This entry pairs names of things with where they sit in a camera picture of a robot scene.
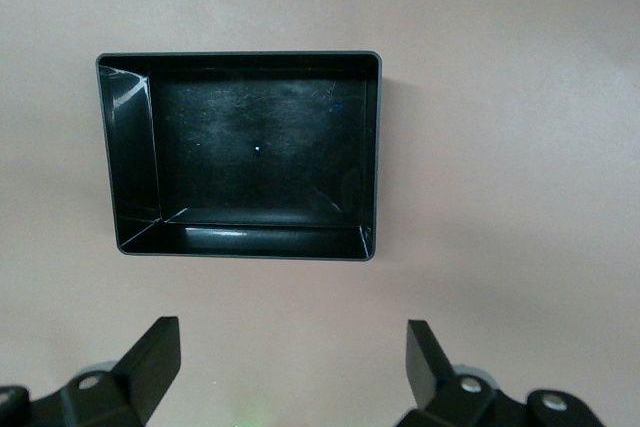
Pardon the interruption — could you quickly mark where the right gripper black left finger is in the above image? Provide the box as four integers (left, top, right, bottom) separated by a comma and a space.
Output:
27, 316, 182, 427

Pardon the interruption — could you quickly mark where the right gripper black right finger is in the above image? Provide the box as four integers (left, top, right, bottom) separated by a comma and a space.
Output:
397, 319, 527, 427

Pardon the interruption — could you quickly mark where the black plastic box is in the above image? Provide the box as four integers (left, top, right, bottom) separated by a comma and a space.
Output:
94, 50, 385, 262

